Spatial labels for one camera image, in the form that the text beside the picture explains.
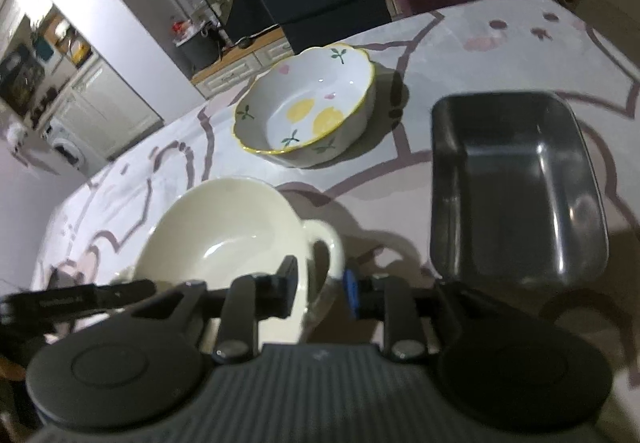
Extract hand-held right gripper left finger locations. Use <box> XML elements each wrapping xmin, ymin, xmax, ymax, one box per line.
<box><xmin>130</xmin><ymin>255</ymin><xmax>301</xmax><ymax>365</ymax></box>

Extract grey trash bin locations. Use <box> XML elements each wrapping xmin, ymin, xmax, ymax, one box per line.
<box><xmin>177</xmin><ymin>30</ymin><xmax>221</xmax><ymax>72</ymax></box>

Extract rectangular steel tray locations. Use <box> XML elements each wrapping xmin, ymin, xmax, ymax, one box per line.
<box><xmin>429</xmin><ymin>92</ymin><xmax>610</xmax><ymax>287</ymax></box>

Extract white floral bowl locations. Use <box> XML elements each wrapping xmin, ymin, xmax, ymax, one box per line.
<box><xmin>230</xmin><ymin>44</ymin><xmax>379</xmax><ymax>169</ymax></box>

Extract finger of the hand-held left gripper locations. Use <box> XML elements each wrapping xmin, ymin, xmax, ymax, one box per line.
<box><xmin>0</xmin><ymin>278</ymin><xmax>157</xmax><ymax>325</ymax></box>

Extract white drawer cabinet wooden top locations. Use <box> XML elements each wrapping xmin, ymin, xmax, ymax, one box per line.
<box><xmin>192</xmin><ymin>27</ymin><xmax>297</xmax><ymax>99</ymax></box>

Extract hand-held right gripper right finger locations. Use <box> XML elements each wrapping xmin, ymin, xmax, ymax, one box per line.
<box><xmin>345</xmin><ymin>265</ymin><xmax>483</xmax><ymax>364</ymax></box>

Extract white washing machine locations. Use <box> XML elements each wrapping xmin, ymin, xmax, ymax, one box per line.
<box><xmin>42</xmin><ymin>120</ymin><xmax>94</xmax><ymax>175</ymax></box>

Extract cream handled bowl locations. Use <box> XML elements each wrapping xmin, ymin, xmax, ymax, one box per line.
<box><xmin>131</xmin><ymin>176</ymin><xmax>347</xmax><ymax>345</ymax></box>

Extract white kitchen cabinet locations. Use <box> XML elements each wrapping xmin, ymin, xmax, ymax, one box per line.
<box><xmin>50</xmin><ymin>57</ymin><xmax>166</xmax><ymax>174</ymax></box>

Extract bear printed tablecloth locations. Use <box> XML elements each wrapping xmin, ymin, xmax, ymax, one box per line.
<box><xmin>30</xmin><ymin>0</ymin><xmax>640</xmax><ymax>394</ymax></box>

